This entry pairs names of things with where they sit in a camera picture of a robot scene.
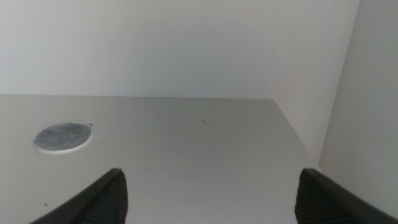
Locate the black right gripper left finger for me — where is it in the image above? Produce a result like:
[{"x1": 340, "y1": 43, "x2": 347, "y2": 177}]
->
[{"x1": 29, "y1": 168, "x2": 129, "y2": 224}]

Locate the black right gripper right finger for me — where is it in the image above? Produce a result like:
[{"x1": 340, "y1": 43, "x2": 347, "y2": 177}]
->
[{"x1": 294, "y1": 168, "x2": 398, "y2": 224}]

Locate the round grey cup mat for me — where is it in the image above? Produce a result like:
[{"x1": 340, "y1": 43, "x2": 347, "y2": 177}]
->
[{"x1": 32, "y1": 122, "x2": 93, "y2": 155}]

